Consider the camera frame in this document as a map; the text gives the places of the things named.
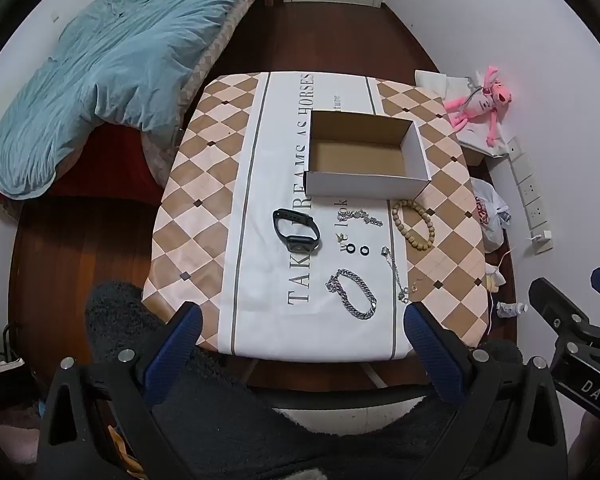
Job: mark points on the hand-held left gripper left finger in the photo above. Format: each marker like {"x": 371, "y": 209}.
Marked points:
{"x": 177, "y": 345}

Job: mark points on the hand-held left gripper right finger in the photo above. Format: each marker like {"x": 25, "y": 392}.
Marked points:
{"x": 427, "y": 345}

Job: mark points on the black smartwatch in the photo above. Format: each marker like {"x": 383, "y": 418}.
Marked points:
{"x": 302, "y": 243}

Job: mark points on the white cardboard box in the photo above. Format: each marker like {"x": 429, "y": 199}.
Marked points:
{"x": 360, "y": 186}

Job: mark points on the small white bottle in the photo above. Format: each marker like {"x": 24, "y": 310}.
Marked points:
{"x": 509, "y": 308}

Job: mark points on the white charger plug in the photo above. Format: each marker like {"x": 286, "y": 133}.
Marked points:
{"x": 544, "y": 240}

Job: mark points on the person's dark fleece trousers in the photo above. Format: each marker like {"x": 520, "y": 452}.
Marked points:
{"x": 230, "y": 410}

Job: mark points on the white plastic bag red print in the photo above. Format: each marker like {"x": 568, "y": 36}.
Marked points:
{"x": 489, "y": 225}

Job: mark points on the grey power strip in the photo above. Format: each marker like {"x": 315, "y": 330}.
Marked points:
{"x": 527, "y": 185}

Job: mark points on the checkered printed tablecloth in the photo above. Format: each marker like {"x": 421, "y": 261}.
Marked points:
{"x": 260, "y": 185}

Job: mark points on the pink plush toy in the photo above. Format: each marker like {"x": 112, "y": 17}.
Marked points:
{"x": 479, "y": 102}

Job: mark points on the blue duvet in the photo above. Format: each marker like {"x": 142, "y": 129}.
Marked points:
{"x": 205, "y": 60}

